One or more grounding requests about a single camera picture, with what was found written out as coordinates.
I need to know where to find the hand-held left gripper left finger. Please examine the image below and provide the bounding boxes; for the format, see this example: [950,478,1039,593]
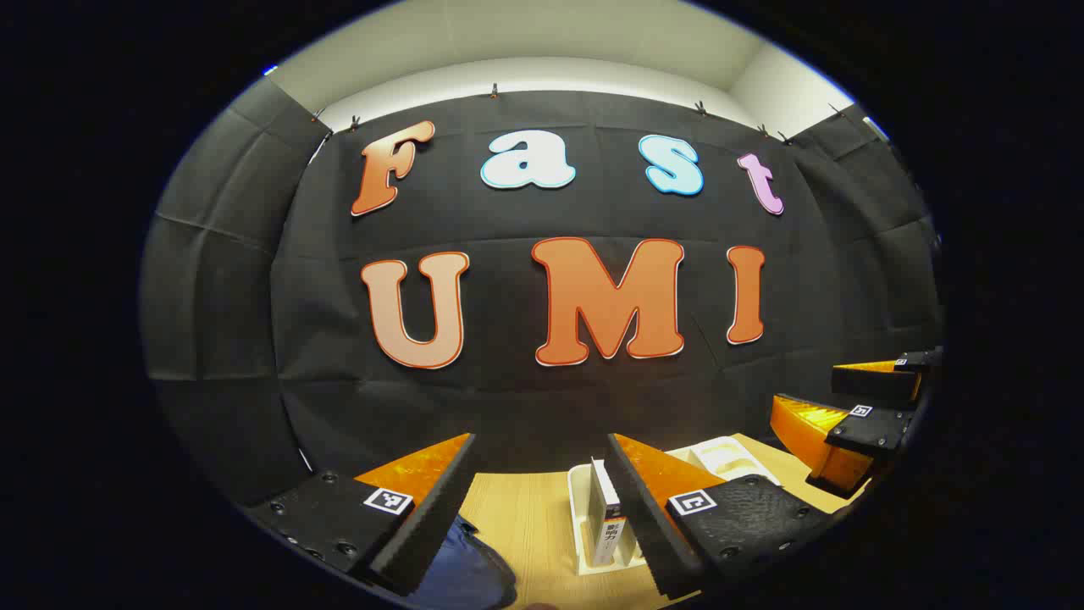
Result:
[244,433,478,597]

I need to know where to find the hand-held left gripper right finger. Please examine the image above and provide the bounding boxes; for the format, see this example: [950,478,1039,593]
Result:
[606,433,837,602]

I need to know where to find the white spine book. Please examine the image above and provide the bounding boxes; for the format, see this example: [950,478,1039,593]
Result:
[589,457,626,567]

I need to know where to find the blue schoolbag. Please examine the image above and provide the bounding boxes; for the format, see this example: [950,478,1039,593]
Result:
[406,513,519,610]

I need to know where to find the white bookshelf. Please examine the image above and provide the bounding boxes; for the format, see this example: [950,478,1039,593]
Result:
[566,435,782,579]

